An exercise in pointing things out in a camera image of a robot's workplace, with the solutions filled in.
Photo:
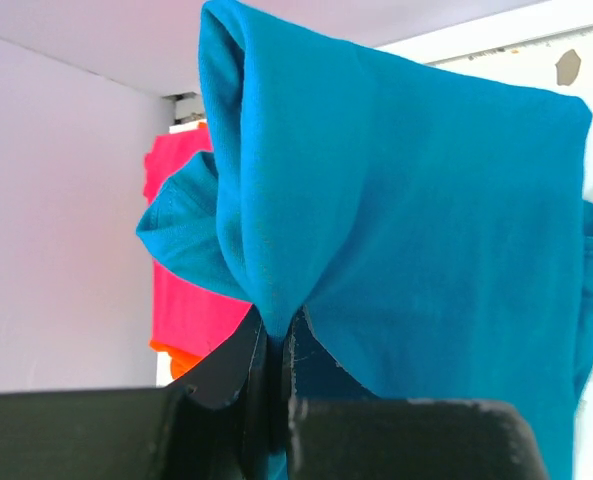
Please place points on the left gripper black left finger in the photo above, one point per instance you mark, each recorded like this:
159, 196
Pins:
209, 424

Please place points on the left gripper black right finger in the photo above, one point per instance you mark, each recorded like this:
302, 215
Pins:
336, 429

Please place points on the blue t shirt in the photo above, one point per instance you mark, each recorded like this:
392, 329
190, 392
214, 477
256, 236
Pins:
431, 223

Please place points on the folded orange t shirt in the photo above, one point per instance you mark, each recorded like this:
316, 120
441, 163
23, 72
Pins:
172, 362

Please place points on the folded magenta t shirt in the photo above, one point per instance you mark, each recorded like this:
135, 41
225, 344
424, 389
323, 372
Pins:
184, 315

